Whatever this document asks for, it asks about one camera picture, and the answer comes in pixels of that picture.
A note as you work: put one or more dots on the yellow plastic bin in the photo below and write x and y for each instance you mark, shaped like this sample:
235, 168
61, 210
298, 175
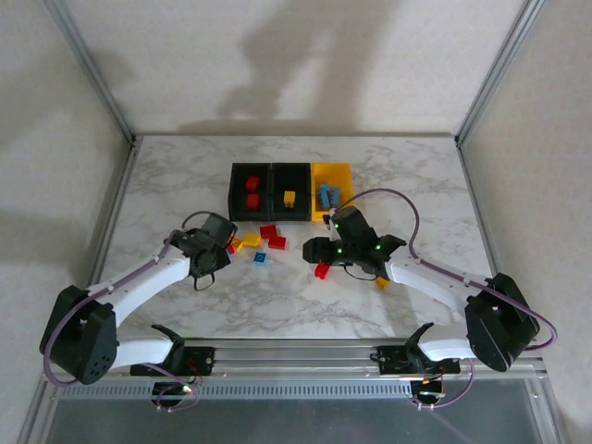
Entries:
344, 178

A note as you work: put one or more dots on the yellow lego brick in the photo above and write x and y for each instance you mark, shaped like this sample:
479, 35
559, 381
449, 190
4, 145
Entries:
238, 245
289, 199
383, 282
252, 239

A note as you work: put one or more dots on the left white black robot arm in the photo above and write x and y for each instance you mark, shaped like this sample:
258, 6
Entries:
148, 282

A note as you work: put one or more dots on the grey metal panel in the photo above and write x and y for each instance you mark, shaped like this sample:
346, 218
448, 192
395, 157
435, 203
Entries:
296, 423

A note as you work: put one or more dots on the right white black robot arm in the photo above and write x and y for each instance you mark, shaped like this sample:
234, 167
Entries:
425, 279

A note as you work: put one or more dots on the aluminium base rail beam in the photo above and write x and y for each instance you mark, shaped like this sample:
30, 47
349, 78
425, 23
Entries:
296, 361

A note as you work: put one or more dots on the long blue lego brick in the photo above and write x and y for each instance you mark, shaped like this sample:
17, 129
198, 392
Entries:
334, 196

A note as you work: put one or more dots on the flat blue lego brick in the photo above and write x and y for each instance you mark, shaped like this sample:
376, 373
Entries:
260, 258

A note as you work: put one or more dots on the aluminium side rail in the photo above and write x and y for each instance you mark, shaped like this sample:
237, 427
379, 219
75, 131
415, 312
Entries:
477, 208
113, 208

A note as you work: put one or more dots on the black plastic bin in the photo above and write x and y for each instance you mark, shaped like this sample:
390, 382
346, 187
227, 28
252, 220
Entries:
300, 185
238, 185

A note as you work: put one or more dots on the aluminium frame post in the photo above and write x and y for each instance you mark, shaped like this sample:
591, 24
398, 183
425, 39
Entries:
498, 69
91, 69

